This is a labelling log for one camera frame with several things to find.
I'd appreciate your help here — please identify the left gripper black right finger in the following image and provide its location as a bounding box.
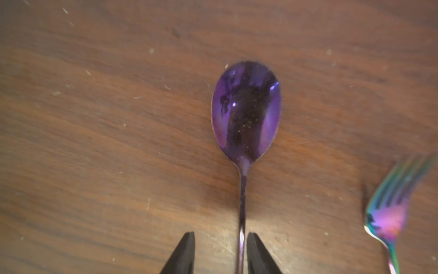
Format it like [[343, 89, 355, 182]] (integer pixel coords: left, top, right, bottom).
[[246, 232, 282, 274]]

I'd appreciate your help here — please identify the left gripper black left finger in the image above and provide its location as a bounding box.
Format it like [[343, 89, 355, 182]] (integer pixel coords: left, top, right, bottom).
[[160, 232, 195, 274]]

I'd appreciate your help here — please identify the rainbow iridescent fork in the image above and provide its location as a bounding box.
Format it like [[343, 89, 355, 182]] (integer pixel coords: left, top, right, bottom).
[[364, 153, 438, 274]]

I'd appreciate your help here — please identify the purple spoon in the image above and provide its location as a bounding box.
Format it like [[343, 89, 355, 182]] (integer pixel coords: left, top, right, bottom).
[[211, 61, 281, 274]]

